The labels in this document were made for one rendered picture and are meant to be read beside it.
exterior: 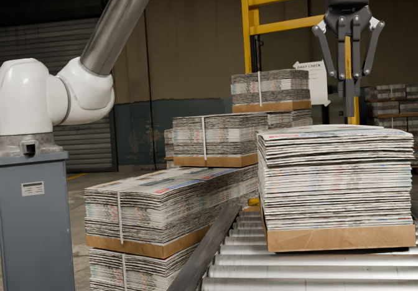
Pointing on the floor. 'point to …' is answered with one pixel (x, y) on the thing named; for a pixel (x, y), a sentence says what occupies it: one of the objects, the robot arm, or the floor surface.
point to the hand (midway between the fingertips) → (348, 97)
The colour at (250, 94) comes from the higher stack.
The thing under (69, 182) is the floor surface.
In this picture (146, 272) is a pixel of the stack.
